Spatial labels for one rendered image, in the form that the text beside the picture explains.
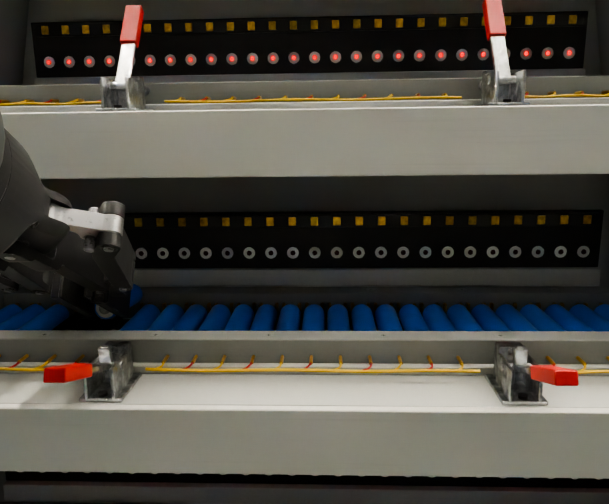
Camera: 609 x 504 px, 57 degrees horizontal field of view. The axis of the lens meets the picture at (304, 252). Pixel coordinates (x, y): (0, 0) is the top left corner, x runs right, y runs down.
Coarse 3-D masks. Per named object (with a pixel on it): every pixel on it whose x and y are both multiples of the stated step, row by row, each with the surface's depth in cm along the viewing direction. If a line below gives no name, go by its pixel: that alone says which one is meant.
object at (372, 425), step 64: (0, 384) 38; (64, 384) 38; (192, 384) 38; (256, 384) 38; (320, 384) 38; (384, 384) 38; (448, 384) 37; (0, 448) 36; (64, 448) 36; (128, 448) 35; (192, 448) 35; (256, 448) 35; (320, 448) 35; (384, 448) 35; (448, 448) 34; (512, 448) 34; (576, 448) 34
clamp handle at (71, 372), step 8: (104, 352) 36; (104, 360) 36; (112, 360) 37; (48, 368) 30; (56, 368) 30; (64, 368) 30; (72, 368) 30; (80, 368) 31; (88, 368) 32; (96, 368) 34; (104, 368) 35; (48, 376) 30; (56, 376) 30; (64, 376) 30; (72, 376) 30; (80, 376) 31; (88, 376) 32
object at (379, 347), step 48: (0, 336) 41; (48, 336) 40; (96, 336) 40; (144, 336) 40; (192, 336) 40; (240, 336) 40; (288, 336) 40; (336, 336) 40; (384, 336) 40; (432, 336) 40; (480, 336) 39; (528, 336) 39; (576, 336) 39
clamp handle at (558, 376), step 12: (516, 348) 35; (516, 360) 35; (528, 372) 33; (540, 372) 30; (552, 372) 29; (564, 372) 29; (576, 372) 29; (552, 384) 29; (564, 384) 28; (576, 384) 28
